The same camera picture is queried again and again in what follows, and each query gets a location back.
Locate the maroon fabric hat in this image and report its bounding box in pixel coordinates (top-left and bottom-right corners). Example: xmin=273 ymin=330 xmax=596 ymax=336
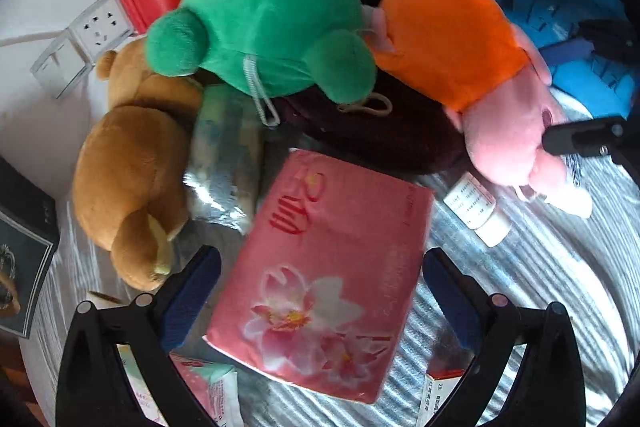
xmin=273 ymin=70 xmax=465 ymax=176

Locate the black gift bag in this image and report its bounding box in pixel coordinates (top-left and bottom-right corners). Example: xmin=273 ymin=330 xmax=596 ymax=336
xmin=1 ymin=160 xmax=60 ymax=338

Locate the orange pink pig plush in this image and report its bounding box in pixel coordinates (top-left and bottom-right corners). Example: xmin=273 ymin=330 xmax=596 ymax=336
xmin=362 ymin=0 xmax=593 ymax=219

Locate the white wall socket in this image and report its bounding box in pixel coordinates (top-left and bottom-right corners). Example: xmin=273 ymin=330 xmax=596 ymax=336
xmin=70 ymin=0 xmax=134 ymax=64

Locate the pink flower tissue pack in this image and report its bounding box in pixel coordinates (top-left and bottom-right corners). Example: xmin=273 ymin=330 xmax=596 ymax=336
xmin=205 ymin=150 xmax=434 ymax=404

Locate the brown bear plush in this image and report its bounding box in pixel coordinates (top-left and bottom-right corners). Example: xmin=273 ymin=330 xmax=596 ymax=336
xmin=73 ymin=39 xmax=204 ymax=291

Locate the pink pastel tissue box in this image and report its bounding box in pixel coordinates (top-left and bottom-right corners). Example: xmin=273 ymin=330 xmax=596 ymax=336
xmin=117 ymin=345 xmax=244 ymax=426

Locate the green yellow plush toy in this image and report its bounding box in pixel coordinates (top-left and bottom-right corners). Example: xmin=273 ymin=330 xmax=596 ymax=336
xmin=145 ymin=0 xmax=376 ymax=127

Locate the white medicine bottle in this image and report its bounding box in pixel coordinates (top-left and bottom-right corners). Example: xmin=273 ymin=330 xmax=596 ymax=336
xmin=444 ymin=172 xmax=512 ymax=248

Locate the red white medicine box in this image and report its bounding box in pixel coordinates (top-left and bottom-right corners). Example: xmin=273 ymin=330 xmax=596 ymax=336
xmin=416 ymin=369 xmax=464 ymax=427

